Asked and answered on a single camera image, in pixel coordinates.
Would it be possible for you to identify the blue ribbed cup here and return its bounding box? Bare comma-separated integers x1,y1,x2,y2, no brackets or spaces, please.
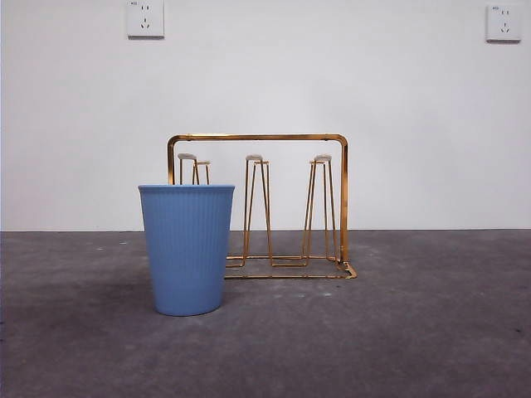
138,182,236,318

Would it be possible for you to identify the gold wire cup rack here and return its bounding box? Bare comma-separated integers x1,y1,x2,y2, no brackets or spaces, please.
166,133,358,281

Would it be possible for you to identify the white wall socket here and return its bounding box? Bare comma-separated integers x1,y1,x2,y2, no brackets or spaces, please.
126,0,166,41
485,4,523,43

